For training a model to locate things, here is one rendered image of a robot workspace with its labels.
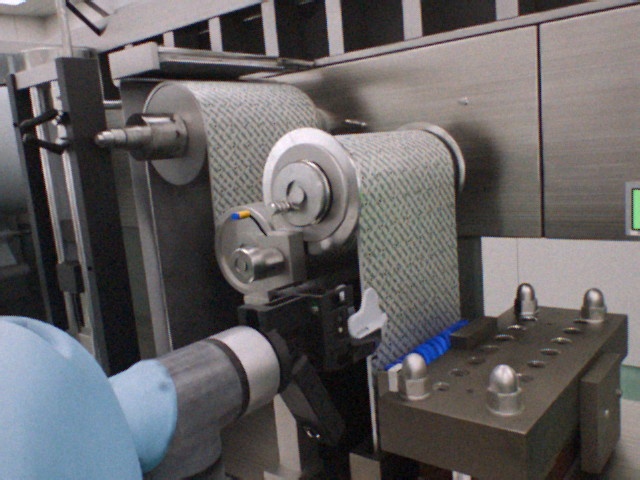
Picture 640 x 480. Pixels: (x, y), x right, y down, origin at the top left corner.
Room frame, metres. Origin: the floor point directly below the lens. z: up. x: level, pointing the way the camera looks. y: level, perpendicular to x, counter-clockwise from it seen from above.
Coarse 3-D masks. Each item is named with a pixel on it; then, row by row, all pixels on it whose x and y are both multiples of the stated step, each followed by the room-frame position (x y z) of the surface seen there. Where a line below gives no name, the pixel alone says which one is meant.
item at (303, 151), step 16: (304, 144) 0.69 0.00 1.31; (288, 160) 0.70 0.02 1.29; (320, 160) 0.67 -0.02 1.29; (336, 160) 0.66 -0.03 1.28; (272, 176) 0.72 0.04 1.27; (336, 176) 0.66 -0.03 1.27; (272, 192) 0.72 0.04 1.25; (336, 192) 0.66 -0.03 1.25; (336, 208) 0.66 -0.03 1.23; (288, 224) 0.71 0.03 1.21; (320, 224) 0.68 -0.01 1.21; (336, 224) 0.66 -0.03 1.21; (304, 240) 0.70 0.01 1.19; (320, 240) 0.68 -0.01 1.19
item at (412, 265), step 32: (416, 224) 0.76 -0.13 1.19; (448, 224) 0.82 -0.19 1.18; (384, 256) 0.69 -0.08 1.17; (416, 256) 0.75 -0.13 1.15; (448, 256) 0.82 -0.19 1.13; (384, 288) 0.69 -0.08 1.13; (416, 288) 0.75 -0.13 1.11; (448, 288) 0.81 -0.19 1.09; (416, 320) 0.74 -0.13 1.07; (448, 320) 0.81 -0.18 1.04; (384, 352) 0.68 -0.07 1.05
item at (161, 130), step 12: (132, 120) 0.82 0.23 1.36; (144, 120) 0.80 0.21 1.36; (156, 120) 0.81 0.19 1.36; (168, 120) 0.83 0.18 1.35; (180, 120) 0.84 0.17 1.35; (144, 132) 0.81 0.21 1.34; (156, 132) 0.80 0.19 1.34; (168, 132) 0.82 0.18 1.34; (180, 132) 0.83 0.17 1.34; (144, 144) 0.81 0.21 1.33; (156, 144) 0.80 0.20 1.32; (168, 144) 0.82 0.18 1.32; (180, 144) 0.83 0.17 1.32; (132, 156) 0.83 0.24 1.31; (144, 156) 0.81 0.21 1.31; (156, 156) 0.82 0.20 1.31; (168, 156) 0.83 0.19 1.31
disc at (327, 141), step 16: (304, 128) 0.69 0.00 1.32; (288, 144) 0.71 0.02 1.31; (320, 144) 0.68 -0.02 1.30; (336, 144) 0.66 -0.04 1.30; (272, 160) 0.73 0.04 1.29; (304, 160) 0.69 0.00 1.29; (352, 160) 0.65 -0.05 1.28; (352, 176) 0.65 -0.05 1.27; (352, 192) 0.65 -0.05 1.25; (352, 208) 0.65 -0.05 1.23; (352, 224) 0.65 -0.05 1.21; (336, 240) 0.67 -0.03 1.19
